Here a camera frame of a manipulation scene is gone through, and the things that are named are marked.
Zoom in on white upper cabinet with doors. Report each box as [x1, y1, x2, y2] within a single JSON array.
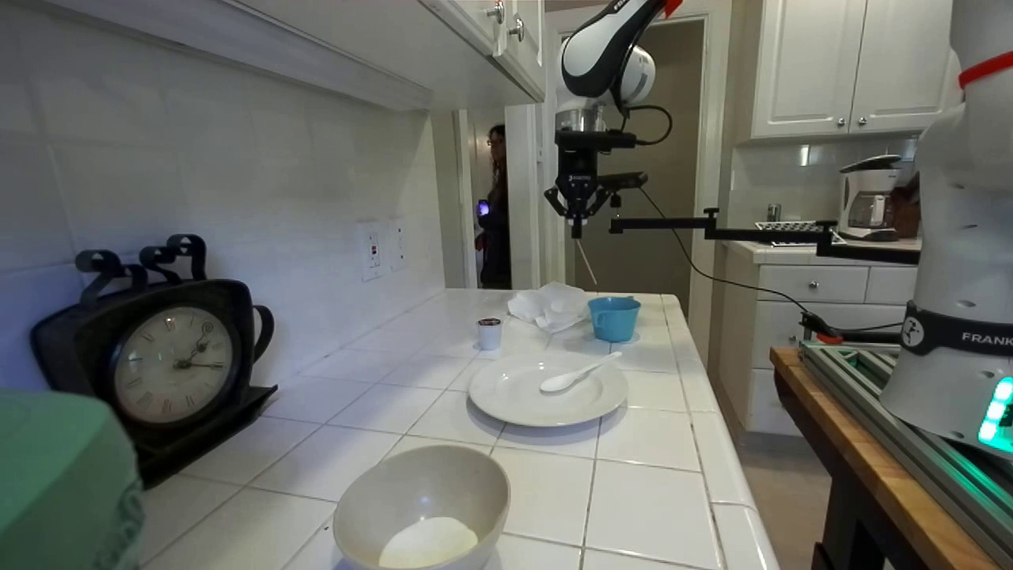
[[747, 0, 958, 147]]

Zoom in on person in dark clothes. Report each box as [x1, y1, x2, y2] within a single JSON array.
[[473, 122, 517, 292]]

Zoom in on green rounded object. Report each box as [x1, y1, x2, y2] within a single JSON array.
[[0, 391, 149, 570]]

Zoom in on black mantel clock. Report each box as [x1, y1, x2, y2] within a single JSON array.
[[30, 231, 282, 490]]

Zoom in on white upper cabinet above counter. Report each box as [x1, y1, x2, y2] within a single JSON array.
[[226, 0, 551, 113]]

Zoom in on white lower cabinet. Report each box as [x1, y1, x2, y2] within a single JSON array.
[[726, 238, 926, 438]]

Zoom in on white coffee maker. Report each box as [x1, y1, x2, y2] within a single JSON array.
[[832, 152, 910, 244]]

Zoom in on clear crumpled plastic bag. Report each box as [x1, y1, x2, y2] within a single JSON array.
[[504, 279, 593, 339]]

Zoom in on white wall outlet plate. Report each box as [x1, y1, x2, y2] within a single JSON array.
[[356, 217, 412, 285]]

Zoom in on white ceramic bowl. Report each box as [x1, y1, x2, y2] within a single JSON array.
[[329, 441, 513, 570]]

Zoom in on white round plate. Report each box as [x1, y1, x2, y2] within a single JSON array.
[[465, 350, 632, 432]]

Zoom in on wooden table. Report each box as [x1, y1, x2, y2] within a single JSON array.
[[765, 341, 1013, 570]]

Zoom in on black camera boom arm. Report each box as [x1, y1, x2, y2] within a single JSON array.
[[607, 205, 926, 268]]

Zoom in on small white coffee pod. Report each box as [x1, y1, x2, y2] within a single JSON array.
[[473, 314, 508, 356]]

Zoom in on blue plastic cup with handles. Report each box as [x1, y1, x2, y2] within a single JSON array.
[[585, 296, 647, 344]]

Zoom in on black cable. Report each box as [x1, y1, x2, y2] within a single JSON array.
[[629, 101, 835, 326]]

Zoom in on white plastic spoon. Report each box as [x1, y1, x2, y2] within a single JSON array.
[[534, 350, 627, 400]]

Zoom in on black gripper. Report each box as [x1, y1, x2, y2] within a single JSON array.
[[540, 142, 624, 240]]

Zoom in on thin wooden stick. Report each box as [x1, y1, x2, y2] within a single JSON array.
[[574, 234, 603, 292]]

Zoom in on aluminium rail frame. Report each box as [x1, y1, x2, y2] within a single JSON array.
[[797, 337, 1013, 565]]

